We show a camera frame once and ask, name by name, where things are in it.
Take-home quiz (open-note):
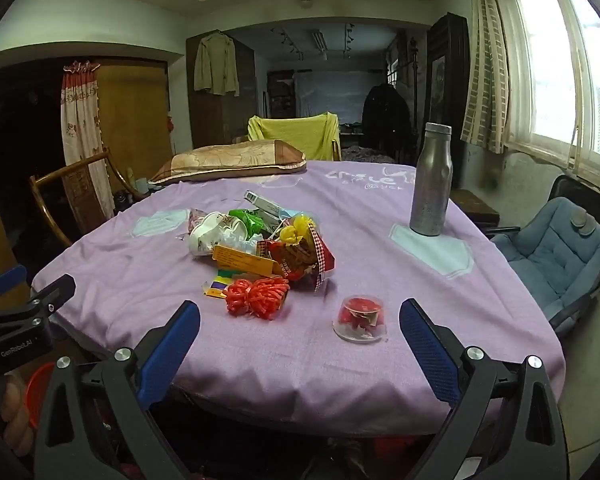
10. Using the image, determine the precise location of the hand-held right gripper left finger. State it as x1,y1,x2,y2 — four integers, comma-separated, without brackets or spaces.
34,300,201,480

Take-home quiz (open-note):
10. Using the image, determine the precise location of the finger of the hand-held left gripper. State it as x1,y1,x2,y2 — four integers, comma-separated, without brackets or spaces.
0,274,76,333
0,265,28,306

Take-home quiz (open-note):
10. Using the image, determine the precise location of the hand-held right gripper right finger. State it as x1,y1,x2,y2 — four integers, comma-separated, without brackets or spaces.
399,298,568,480

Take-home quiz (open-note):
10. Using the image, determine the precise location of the printed white paper cup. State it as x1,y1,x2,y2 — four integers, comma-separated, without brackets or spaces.
187,211,248,257

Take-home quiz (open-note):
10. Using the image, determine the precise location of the small white green box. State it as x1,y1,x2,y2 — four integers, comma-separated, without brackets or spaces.
243,190,286,226

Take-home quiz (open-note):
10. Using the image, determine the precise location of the person's left hand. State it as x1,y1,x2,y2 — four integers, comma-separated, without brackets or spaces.
1,374,34,457

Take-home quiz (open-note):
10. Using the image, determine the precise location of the colourful paper card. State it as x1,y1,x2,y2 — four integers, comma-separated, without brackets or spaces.
203,270,251,301

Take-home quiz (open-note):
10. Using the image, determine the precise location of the clear cup with red wrappers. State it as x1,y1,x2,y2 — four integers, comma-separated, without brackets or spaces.
332,295,387,343

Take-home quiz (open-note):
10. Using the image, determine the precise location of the red ribbon bundle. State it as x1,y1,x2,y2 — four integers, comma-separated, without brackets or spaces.
225,278,291,321

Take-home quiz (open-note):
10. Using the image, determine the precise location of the orange cardboard box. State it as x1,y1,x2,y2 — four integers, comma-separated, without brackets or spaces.
212,244,276,277

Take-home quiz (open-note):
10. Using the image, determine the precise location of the crumpled white plastic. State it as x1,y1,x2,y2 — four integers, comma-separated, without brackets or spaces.
225,237,258,256

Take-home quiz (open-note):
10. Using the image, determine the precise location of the carved wooden chair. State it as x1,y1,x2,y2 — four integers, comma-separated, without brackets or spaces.
29,147,126,248

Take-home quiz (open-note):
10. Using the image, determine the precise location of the clear red plastic wrapper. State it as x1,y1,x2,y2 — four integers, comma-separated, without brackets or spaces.
186,207,213,233

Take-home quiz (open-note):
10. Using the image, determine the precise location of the green snack packet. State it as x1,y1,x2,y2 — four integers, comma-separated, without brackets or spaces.
228,208,266,238

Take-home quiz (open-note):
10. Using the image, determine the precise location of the red snack bag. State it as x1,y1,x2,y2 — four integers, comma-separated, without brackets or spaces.
257,237,337,281

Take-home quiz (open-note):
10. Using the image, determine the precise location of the blue padded chair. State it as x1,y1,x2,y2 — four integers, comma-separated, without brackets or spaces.
482,175,600,336

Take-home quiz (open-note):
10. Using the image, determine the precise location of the silver metal bottle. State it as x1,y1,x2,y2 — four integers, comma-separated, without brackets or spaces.
409,122,453,237

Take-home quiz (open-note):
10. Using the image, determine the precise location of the floral white red curtain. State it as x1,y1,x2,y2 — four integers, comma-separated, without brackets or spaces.
61,60,116,221

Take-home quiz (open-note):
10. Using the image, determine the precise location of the light wooden wardrobe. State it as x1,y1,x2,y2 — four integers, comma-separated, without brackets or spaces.
97,60,173,196

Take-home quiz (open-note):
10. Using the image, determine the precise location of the brown beige pillow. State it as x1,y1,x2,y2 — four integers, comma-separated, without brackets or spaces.
147,140,308,186

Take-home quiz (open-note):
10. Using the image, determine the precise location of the black hanging coat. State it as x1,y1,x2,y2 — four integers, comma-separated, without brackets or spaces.
362,84,413,161

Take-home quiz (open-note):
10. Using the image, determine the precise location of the yellow cloth covered chair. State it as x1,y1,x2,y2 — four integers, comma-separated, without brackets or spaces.
247,112,342,162

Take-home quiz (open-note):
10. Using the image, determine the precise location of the dark wooden wardrobe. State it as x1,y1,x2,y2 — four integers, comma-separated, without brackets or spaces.
186,30,257,148

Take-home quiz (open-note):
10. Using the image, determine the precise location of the dark framed picture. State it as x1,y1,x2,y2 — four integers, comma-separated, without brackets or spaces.
425,12,471,128

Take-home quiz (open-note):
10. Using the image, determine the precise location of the striped beige curtain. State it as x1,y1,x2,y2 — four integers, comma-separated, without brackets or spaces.
460,0,511,156

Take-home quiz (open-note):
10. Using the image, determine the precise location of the white hanging sheet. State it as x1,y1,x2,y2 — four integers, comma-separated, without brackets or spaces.
292,71,383,126

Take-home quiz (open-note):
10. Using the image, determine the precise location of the beige hanging jacket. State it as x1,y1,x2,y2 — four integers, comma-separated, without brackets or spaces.
194,32,241,97

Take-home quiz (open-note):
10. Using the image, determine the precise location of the white framed window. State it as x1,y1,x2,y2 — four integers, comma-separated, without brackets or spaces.
500,0,600,176

